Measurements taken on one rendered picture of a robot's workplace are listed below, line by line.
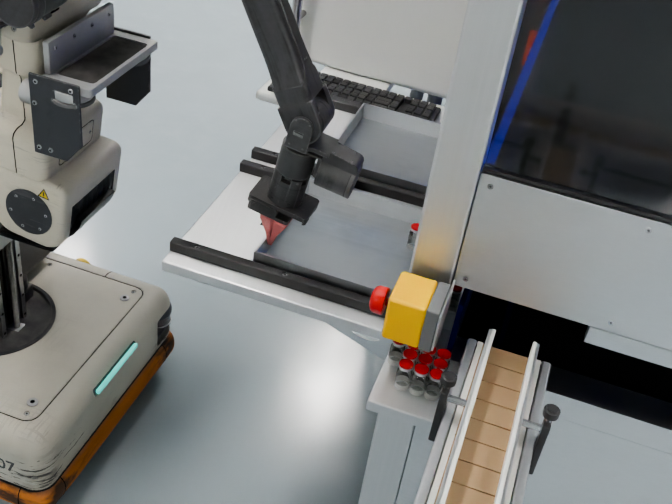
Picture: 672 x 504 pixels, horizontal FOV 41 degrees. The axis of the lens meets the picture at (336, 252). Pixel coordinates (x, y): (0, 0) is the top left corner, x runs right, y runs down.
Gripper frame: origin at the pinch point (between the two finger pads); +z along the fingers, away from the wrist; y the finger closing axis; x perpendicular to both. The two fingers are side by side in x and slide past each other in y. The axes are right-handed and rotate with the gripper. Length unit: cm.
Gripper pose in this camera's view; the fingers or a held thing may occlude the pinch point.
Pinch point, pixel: (271, 239)
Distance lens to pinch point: 148.7
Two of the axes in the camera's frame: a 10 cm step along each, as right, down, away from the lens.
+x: 3.2, -5.4, 7.8
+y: 9.0, 4.2, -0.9
